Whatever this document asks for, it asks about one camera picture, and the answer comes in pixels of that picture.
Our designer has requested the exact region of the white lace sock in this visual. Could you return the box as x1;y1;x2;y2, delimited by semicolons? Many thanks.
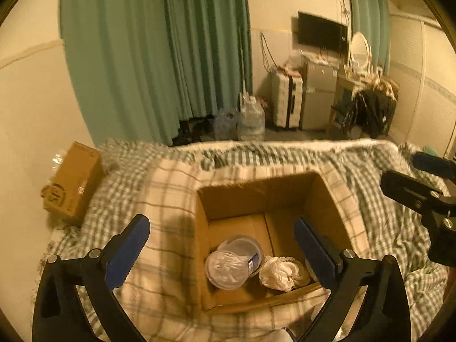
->
259;256;312;293

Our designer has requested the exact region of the white tape roll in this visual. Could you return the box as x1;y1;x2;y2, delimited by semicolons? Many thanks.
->
217;235;264;277

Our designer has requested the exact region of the clear round cotton swab container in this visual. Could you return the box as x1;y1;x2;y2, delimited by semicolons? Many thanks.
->
204;250;260;290

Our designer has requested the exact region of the green checked duvet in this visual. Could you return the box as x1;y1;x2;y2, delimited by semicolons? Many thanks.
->
46;140;449;341

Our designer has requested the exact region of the open cardboard box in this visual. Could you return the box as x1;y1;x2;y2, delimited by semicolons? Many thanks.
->
195;169;370;314

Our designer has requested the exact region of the closed brown shipping box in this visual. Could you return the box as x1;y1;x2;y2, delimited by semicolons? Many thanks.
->
42;141;105;227

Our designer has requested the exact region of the chair with black clothes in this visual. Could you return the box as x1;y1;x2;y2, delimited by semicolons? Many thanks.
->
328;79;399;139

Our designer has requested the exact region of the large water bottle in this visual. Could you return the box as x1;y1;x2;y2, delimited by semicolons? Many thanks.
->
237;95;265;141

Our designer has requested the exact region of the white wardrobe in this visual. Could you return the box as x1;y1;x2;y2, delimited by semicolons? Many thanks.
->
389;13;455;158

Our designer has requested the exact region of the white dressing table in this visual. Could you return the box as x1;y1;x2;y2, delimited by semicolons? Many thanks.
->
335;74;366;97

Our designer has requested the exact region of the crumpled clear plastic bottle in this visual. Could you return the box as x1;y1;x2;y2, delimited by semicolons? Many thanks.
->
213;107;239;141

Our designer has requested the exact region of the white suitcase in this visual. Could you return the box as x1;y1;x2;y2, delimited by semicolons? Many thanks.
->
271;71;303;129

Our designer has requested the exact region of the oval white mirror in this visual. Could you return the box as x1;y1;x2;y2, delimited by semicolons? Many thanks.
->
349;32;372;73

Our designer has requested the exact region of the small grey refrigerator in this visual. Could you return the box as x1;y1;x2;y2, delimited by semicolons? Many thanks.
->
300;61;338;131

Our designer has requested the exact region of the green curtain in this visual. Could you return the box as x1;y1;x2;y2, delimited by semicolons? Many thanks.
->
60;0;252;144
350;0;390;74

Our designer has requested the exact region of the black wall television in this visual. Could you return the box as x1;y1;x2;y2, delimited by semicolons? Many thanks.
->
298;12;348;54

